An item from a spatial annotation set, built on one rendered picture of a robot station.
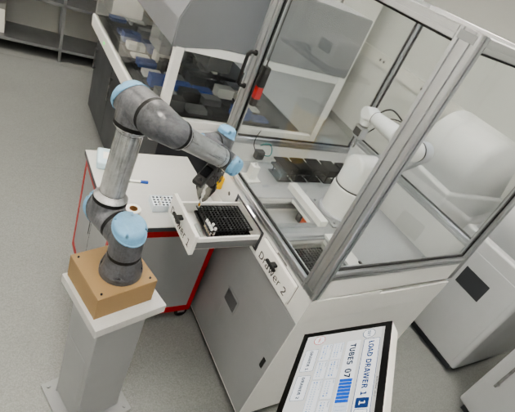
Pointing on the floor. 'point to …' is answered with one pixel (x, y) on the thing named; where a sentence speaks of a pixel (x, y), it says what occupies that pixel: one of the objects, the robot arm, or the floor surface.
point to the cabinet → (263, 326)
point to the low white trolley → (167, 253)
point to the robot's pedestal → (97, 356)
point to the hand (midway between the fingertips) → (200, 199)
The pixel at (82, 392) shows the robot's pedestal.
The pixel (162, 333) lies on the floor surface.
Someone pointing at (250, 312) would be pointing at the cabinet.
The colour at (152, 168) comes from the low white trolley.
